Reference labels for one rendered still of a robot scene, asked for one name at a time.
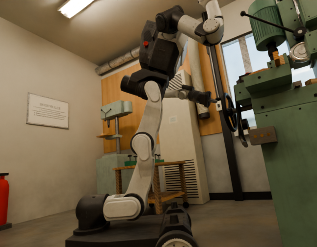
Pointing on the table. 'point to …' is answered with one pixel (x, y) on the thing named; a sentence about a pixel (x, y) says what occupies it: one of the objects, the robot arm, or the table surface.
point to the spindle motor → (255, 25)
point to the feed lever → (300, 33)
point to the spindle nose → (272, 49)
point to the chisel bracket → (275, 64)
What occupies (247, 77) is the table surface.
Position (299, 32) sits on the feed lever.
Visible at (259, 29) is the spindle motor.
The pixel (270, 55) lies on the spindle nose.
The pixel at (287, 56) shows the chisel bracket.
